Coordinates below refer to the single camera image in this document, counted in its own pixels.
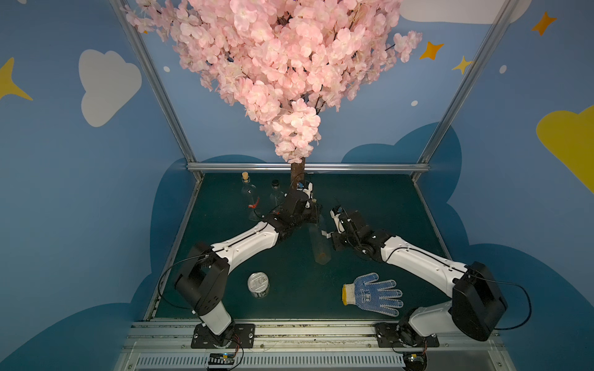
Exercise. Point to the aluminium back crossbar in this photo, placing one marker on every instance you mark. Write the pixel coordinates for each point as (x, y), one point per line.
(308, 167)

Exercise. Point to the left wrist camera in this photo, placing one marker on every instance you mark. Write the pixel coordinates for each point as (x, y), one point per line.
(305, 187)

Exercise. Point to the small green circuit board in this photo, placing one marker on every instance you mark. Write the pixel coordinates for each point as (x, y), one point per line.
(220, 360)

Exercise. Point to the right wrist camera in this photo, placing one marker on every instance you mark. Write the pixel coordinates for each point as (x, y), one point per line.
(338, 216)

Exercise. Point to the black capped glass bottle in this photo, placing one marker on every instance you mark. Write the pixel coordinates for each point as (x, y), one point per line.
(277, 196)

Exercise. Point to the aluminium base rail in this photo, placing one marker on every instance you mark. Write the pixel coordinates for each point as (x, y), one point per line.
(303, 345)

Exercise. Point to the aluminium frame post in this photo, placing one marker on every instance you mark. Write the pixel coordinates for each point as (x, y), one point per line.
(494, 35)
(152, 75)

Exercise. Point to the pink cherry blossom tree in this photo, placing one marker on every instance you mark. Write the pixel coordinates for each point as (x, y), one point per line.
(285, 62)

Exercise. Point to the aluminium frame post left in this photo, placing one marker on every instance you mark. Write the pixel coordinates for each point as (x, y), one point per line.
(152, 75)

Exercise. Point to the aluminium frame post right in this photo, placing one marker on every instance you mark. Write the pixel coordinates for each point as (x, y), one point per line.
(494, 35)

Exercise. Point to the blue dotted work glove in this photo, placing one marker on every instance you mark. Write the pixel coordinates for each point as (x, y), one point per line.
(371, 295)

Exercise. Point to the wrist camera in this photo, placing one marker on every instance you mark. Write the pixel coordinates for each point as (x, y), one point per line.
(305, 187)
(338, 216)

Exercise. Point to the clear square glass bottle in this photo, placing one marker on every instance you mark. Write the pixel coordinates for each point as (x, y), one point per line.
(321, 247)

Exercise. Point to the cork stoppered glass bottle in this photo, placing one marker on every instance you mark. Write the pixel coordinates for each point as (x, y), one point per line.
(252, 199)

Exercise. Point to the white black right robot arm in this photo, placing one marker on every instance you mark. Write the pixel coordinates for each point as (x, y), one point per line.
(475, 303)

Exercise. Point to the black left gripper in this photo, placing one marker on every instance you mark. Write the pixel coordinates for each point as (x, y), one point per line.
(308, 212)

